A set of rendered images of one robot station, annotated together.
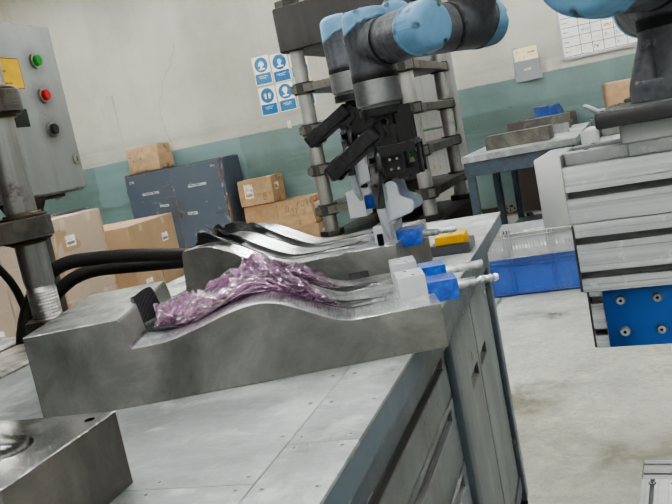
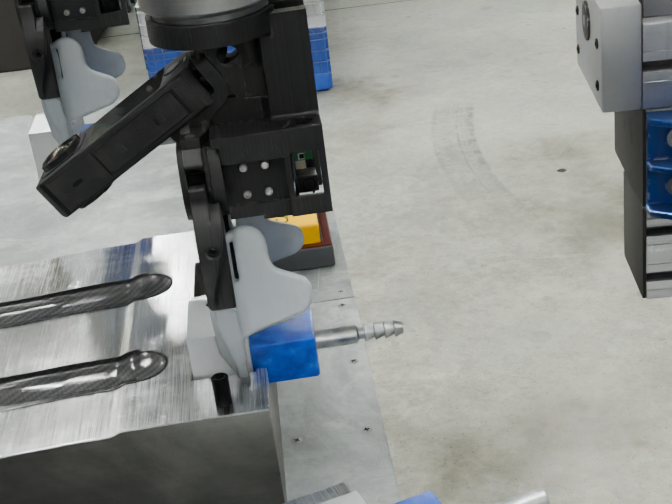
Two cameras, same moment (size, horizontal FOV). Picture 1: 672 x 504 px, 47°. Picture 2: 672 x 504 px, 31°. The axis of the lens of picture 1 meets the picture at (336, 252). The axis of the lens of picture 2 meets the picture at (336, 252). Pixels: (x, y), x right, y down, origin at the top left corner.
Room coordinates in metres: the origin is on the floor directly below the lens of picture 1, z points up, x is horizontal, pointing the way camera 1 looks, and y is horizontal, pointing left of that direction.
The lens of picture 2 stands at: (0.65, 0.07, 1.26)
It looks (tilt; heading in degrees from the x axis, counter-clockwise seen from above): 26 degrees down; 339
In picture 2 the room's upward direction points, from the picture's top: 7 degrees counter-clockwise
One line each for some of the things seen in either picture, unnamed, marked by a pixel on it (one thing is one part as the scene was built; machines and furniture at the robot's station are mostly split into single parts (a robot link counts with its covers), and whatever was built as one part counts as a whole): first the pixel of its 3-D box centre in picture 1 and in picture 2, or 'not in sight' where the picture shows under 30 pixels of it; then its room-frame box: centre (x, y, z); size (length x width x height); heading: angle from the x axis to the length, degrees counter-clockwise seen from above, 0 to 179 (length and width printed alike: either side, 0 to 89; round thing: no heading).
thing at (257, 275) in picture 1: (244, 286); not in sight; (1.05, 0.13, 0.90); 0.26 x 0.18 x 0.08; 88
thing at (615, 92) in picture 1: (630, 95); not in sight; (6.74, -2.75, 0.94); 0.41 x 0.33 x 0.29; 75
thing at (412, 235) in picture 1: (417, 234); (298, 342); (1.26, -0.14, 0.89); 0.13 x 0.05 x 0.05; 71
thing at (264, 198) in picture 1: (284, 212); not in sight; (8.22, 0.45, 0.42); 0.86 x 0.33 x 0.83; 68
